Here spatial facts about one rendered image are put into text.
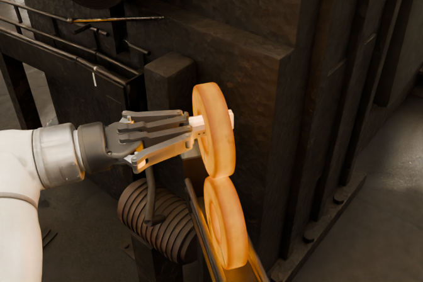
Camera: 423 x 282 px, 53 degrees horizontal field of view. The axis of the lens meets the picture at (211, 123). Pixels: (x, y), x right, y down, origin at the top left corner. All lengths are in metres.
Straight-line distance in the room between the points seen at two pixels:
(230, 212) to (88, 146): 0.23
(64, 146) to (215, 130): 0.21
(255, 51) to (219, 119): 0.28
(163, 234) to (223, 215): 0.34
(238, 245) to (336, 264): 0.95
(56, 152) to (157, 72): 0.37
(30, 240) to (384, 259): 1.29
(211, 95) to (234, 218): 0.19
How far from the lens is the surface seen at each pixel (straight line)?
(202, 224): 0.76
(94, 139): 0.64
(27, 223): 0.60
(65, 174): 0.65
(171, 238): 0.97
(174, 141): 0.63
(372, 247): 1.68
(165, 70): 0.94
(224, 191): 0.67
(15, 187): 0.62
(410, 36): 1.70
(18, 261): 0.57
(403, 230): 1.77
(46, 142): 0.64
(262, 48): 0.87
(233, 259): 0.68
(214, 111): 0.62
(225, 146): 0.62
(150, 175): 1.00
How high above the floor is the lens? 1.28
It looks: 38 degrees down
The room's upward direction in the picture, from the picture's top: straight up
